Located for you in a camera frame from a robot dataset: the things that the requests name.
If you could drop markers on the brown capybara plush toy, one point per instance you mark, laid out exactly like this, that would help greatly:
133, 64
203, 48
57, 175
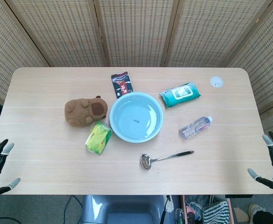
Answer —
86, 111

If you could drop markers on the stainless steel ladle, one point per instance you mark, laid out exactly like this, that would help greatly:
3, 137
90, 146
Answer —
164, 158

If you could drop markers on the light blue bowl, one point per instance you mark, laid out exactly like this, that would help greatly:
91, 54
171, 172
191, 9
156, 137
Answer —
136, 116

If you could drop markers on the white shoe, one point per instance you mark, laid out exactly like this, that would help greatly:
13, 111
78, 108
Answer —
255, 211

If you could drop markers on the green glass bottle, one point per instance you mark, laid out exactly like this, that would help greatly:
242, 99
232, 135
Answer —
179, 217

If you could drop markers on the dark red snack packet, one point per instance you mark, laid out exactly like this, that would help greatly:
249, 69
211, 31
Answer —
122, 85

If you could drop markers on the clear plastic bottle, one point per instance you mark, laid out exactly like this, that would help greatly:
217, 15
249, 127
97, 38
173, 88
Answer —
195, 127

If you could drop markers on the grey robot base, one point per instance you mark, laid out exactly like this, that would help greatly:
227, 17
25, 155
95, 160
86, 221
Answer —
124, 210

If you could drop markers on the green wet wipes pack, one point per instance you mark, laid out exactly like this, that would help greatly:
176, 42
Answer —
180, 94

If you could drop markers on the woven bamboo folding screen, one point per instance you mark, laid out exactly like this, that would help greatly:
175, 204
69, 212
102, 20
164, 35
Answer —
136, 32

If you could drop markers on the black white striped bag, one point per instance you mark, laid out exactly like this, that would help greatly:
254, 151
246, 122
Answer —
216, 211

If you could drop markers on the yellow green snack packet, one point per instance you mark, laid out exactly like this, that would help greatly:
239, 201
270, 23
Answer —
98, 137

